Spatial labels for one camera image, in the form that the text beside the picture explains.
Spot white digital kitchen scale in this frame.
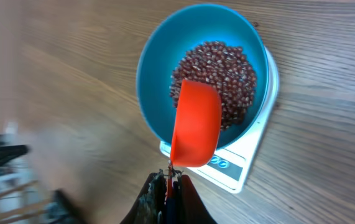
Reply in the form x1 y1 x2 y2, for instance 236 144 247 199
159 46 280 195

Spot red beans in bowl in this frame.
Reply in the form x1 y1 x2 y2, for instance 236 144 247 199
170 41 257 131

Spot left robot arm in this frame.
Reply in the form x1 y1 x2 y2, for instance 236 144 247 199
0 136 87 224

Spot blue metal bowl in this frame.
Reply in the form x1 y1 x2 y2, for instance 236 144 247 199
136 4 270 149

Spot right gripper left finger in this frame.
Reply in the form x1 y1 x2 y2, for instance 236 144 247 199
121 170 167 224

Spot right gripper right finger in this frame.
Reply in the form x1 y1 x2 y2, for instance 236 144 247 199
173 174 216 224

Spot red scoop with blue handle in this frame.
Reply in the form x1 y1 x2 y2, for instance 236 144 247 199
167 80 221 198

